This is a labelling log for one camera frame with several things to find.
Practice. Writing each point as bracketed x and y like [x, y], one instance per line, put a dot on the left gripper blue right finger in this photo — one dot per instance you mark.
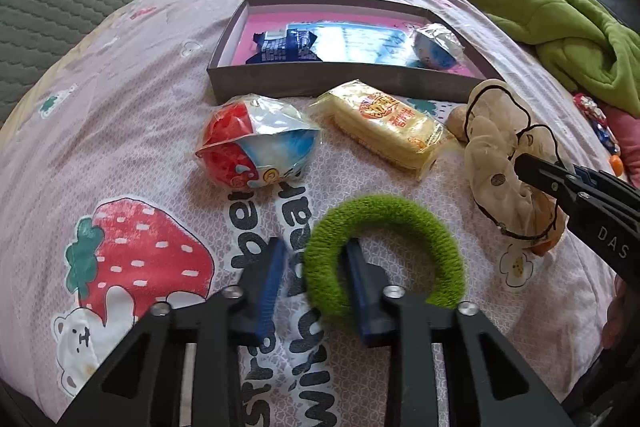
[365, 283]

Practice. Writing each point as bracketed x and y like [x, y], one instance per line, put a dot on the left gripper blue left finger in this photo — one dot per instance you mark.
[260, 281]

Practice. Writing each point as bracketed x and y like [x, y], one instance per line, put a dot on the red blue egg toy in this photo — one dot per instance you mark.
[253, 141]

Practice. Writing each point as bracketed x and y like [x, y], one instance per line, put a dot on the yellow cracker packet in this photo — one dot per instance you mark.
[393, 130]

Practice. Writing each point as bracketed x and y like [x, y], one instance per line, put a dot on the brown walnut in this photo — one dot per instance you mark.
[455, 123]

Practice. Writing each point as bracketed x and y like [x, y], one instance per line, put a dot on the blue snack wrapper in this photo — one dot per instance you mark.
[284, 46]

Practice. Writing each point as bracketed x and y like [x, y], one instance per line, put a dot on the person's hand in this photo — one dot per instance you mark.
[615, 320]

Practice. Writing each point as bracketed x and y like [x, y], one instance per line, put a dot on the small tangerine at edge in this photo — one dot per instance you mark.
[617, 165]

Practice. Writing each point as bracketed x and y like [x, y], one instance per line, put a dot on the red blue candy wrappers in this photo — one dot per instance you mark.
[598, 122]

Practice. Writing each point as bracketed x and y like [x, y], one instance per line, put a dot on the green blanket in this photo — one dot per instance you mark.
[579, 42]

